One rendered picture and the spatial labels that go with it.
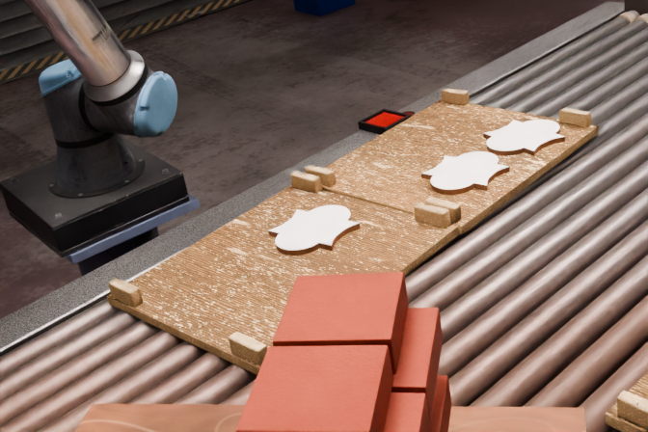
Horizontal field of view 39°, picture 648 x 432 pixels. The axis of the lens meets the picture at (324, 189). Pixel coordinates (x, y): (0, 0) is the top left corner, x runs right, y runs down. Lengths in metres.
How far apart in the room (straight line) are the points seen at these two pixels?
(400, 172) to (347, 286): 1.06
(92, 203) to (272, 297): 0.53
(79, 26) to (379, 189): 0.55
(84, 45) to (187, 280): 0.42
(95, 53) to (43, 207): 0.35
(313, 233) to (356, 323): 0.91
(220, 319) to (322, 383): 0.81
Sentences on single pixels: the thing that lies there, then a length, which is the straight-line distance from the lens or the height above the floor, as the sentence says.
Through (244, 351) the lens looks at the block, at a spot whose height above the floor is 0.95.
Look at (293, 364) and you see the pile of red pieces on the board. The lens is 0.50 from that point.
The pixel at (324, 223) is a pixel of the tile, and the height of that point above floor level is 0.95.
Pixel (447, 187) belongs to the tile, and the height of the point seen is 0.95.
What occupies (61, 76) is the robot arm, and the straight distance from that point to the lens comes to 1.72.
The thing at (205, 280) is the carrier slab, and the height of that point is 0.94.
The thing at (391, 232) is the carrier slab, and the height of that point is 0.94.
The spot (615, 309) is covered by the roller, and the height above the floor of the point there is 0.91.
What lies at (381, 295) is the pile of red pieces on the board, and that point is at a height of 1.33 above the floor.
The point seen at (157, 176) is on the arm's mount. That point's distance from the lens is 1.78.
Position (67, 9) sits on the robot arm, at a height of 1.31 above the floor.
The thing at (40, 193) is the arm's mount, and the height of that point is 0.94.
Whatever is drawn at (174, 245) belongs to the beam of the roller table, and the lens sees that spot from 1.56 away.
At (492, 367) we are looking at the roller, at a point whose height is 0.91.
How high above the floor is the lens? 1.62
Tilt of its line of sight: 26 degrees down
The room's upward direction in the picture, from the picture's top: 10 degrees counter-clockwise
